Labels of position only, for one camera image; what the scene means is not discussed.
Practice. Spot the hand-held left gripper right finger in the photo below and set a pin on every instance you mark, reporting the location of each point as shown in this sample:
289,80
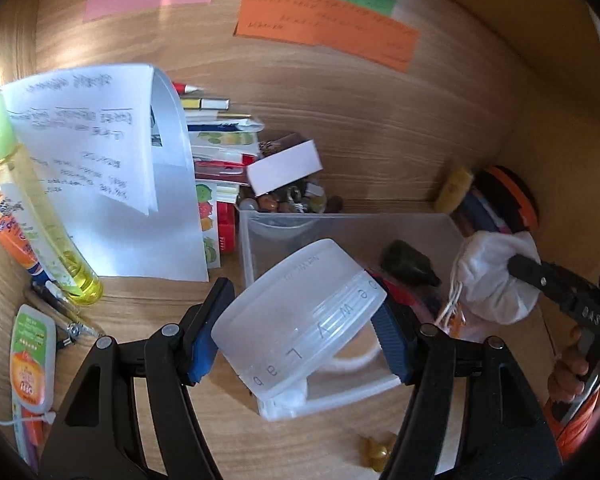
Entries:
391,342

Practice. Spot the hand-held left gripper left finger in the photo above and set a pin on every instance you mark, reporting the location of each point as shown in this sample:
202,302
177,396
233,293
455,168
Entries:
202,355

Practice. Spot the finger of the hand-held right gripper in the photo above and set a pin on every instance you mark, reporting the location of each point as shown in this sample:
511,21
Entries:
555,282

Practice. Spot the red card holder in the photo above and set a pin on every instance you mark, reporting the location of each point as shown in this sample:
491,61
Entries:
405,295

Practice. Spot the dark green spray bottle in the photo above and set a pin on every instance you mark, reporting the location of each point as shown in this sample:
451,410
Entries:
410,265

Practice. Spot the clear plastic jar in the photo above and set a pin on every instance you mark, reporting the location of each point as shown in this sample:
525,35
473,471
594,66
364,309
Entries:
300,310

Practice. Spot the clear plastic storage bin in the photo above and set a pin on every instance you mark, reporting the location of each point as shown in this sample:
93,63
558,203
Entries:
350,230

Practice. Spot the person's right hand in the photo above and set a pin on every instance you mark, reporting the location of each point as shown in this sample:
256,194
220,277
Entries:
567,370

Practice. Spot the orange snack packet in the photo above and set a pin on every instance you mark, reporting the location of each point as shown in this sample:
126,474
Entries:
452,325

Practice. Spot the black orange zip case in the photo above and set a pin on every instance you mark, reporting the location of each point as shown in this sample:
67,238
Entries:
515,195

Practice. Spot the blue patchwork pouch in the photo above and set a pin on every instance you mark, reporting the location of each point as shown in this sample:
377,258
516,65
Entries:
482,215

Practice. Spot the yellow candy pieces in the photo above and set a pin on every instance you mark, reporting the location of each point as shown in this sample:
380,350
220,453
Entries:
375,452

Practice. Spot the yellow tube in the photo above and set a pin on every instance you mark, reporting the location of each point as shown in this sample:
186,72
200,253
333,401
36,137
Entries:
454,190

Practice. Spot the bundle of pens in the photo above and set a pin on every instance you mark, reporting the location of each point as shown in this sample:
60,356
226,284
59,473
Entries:
60,310

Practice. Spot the green orange sachet packet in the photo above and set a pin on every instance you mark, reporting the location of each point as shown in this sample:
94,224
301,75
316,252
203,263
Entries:
32,360

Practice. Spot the jar of beads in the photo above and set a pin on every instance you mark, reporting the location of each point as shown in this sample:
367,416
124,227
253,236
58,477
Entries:
290,202

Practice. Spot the white paper sheet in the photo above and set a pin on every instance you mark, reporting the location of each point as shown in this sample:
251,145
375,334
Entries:
110,185

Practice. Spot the stack of books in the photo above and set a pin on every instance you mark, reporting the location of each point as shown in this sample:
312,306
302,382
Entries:
220,160

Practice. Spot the white cardboard box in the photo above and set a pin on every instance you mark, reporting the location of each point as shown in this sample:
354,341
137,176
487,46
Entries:
282,170

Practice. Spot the yellow liquid bottle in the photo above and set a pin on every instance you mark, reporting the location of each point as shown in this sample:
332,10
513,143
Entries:
45,225

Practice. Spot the orange sunscreen tube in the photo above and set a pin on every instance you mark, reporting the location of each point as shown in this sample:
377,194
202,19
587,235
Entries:
10,240

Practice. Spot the orange sticky note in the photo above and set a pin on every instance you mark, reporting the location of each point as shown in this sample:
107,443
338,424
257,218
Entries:
325,25

